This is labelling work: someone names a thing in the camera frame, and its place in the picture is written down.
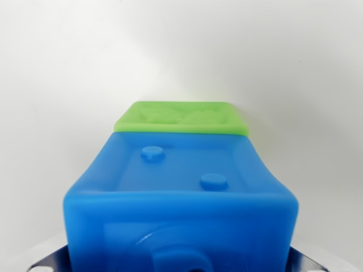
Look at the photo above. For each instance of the green cube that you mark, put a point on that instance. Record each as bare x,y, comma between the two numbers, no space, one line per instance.
181,117

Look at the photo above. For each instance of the black silver gripper left finger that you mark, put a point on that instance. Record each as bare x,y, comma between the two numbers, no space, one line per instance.
52,260

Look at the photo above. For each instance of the black silver gripper right finger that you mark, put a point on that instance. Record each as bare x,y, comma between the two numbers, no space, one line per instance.
307,260

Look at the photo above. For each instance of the blue cube with number two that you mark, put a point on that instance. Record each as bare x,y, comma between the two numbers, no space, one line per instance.
181,198

